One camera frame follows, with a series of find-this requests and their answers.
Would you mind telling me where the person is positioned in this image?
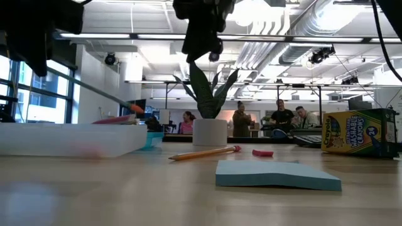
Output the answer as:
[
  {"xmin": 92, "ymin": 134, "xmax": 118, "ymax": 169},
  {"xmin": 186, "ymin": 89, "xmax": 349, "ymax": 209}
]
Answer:
[
  {"xmin": 269, "ymin": 99, "xmax": 296, "ymax": 133},
  {"xmin": 178, "ymin": 110, "xmax": 197, "ymax": 135},
  {"xmin": 295, "ymin": 105, "xmax": 322, "ymax": 130},
  {"xmin": 232, "ymin": 100, "xmax": 253, "ymax": 137}
]

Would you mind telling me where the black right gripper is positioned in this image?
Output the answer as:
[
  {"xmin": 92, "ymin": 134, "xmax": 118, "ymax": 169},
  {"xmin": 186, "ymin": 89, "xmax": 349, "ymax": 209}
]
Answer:
[{"xmin": 172, "ymin": 0, "xmax": 236, "ymax": 63}]

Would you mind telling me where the yellow pencil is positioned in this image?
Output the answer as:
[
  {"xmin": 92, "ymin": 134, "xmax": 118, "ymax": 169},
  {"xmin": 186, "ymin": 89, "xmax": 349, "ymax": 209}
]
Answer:
[{"xmin": 168, "ymin": 145, "xmax": 242, "ymax": 161}]

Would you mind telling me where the blue sticky note pad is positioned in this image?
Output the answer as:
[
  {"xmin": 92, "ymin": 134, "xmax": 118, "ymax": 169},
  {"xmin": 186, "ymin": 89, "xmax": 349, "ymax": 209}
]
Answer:
[{"xmin": 215, "ymin": 159, "xmax": 342, "ymax": 192}]

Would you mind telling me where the green snake plant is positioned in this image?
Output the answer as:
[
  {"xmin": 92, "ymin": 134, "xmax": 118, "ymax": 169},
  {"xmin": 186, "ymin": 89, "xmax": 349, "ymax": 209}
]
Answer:
[{"xmin": 172, "ymin": 61, "xmax": 239, "ymax": 120}]

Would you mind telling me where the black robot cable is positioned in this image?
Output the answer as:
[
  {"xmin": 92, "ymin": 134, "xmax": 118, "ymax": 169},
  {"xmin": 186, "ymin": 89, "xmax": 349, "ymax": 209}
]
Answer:
[{"xmin": 370, "ymin": 0, "xmax": 402, "ymax": 83}]

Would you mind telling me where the pink eraser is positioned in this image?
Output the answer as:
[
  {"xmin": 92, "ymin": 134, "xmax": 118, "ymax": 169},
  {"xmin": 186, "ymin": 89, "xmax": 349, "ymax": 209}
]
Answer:
[{"xmin": 252, "ymin": 149, "xmax": 274, "ymax": 158}]

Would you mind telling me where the black table frame rail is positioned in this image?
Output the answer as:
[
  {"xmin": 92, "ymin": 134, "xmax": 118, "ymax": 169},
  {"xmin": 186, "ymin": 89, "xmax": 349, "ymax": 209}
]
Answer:
[{"xmin": 163, "ymin": 134, "xmax": 296, "ymax": 144}]

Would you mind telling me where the blue plastic bin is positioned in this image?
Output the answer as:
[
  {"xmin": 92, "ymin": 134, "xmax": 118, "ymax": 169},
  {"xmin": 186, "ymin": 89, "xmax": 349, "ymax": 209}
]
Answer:
[{"xmin": 0, "ymin": 122, "xmax": 165, "ymax": 158}]

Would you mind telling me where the black overhead camera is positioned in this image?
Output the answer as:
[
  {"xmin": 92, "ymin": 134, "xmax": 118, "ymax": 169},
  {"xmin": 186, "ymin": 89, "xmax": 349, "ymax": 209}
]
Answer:
[
  {"xmin": 104, "ymin": 52, "xmax": 119, "ymax": 66},
  {"xmin": 308, "ymin": 46, "xmax": 336, "ymax": 65}
]

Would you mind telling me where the dark background monitor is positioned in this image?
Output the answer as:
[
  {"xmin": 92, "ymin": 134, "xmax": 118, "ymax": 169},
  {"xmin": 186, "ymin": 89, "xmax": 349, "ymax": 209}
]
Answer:
[{"xmin": 121, "ymin": 99, "xmax": 147, "ymax": 119}]

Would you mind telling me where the pink stapler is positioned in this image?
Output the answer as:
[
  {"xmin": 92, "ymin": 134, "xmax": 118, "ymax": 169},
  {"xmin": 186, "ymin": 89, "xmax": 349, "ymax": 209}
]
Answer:
[{"xmin": 92, "ymin": 114, "xmax": 138, "ymax": 126}]

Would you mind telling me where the teal pencil orange eraser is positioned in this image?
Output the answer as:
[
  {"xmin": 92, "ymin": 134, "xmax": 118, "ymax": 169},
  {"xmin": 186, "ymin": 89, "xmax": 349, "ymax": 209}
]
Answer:
[{"xmin": 46, "ymin": 67, "xmax": 145, "ymax": 114}]

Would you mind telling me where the white round plant pot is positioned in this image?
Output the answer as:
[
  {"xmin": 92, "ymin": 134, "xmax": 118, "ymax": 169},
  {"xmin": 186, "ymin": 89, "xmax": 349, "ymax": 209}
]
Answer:
[{"xmin": 192, "ymin": 118, "xmax": 228, "ymax": 147}]

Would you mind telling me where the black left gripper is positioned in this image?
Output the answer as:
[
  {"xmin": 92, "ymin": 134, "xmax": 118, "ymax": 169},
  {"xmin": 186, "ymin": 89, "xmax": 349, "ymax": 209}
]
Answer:
[{"xmin": 0, "ymin": 0, "xmax": 84, "ymax": 78}]

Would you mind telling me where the yellow crayon box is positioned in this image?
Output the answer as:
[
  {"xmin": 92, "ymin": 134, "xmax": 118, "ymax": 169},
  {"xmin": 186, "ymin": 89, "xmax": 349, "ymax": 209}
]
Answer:
[{"xmin": 321, "ymin": 108, "xmax": 400, "ymax": 159}]

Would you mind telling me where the black overhead frame bar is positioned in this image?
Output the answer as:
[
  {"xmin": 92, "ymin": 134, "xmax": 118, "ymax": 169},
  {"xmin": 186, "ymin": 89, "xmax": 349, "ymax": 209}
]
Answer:
[{"xmin": 55, "ymin": 32, "xmax": 402, "ymax": 45}]

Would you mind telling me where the black window frame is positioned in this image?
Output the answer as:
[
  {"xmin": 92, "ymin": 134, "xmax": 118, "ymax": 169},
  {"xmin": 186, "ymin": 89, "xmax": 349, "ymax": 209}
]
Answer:
[{"xmin": 0, "ymin": 56, "xmax": 77, "ymax": 125}]

